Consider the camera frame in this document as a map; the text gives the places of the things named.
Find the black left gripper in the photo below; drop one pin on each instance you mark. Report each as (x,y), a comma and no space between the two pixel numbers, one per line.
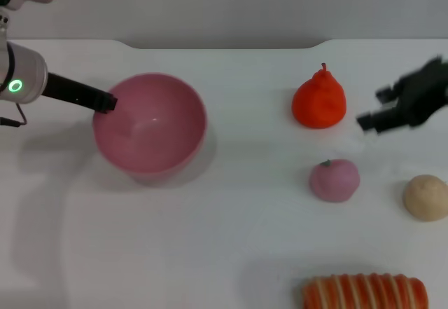
(70,90)

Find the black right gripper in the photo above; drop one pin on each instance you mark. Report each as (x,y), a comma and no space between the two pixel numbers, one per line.
(423,95)

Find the pink plastic bowl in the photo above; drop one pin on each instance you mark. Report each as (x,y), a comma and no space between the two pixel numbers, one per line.
(154,134)

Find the pink toy peach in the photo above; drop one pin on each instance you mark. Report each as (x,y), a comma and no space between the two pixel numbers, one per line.
(334,181)

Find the red toy pear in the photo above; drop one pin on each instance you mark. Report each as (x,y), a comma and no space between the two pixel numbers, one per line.
(320,104)

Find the beige round toy fruit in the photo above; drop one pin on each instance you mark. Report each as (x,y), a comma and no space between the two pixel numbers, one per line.
(425,198)

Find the orange white striped toy bread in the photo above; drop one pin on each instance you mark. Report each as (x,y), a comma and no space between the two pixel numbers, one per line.
(364,293)

